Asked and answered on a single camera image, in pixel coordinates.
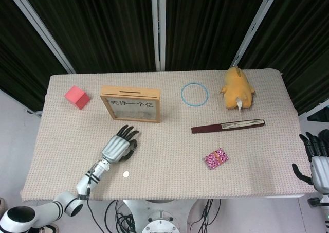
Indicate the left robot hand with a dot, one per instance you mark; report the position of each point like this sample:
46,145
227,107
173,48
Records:
115,148

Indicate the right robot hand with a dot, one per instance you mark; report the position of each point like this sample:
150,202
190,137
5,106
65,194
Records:
321,171

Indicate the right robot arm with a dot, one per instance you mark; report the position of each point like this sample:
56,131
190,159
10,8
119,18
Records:
326,217

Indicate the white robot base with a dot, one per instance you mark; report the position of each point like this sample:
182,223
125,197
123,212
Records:
154,207

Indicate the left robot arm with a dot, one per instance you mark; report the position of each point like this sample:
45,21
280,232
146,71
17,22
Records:
96,172

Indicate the wooden frame coin box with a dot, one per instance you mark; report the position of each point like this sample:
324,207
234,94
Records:
108,90

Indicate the beige woven tablecloth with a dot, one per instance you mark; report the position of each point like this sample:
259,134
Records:
167,140

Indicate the red cube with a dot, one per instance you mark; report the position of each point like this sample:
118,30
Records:
75,95

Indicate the dark red folded fan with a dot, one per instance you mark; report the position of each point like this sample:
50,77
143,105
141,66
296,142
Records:
205,129

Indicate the pink sparkly wrapper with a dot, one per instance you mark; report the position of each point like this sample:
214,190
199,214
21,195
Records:
210,161

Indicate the person's sneaker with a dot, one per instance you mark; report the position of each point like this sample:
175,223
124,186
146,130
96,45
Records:
51,228

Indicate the yellow plush toy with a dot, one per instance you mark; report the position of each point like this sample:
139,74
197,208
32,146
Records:
236,89

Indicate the black curtain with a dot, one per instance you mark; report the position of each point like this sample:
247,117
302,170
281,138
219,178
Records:
102,24
303,37
15,50
205,24

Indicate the white frame pole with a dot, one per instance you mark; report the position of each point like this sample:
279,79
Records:
158,24
316,107
254,24
39,24

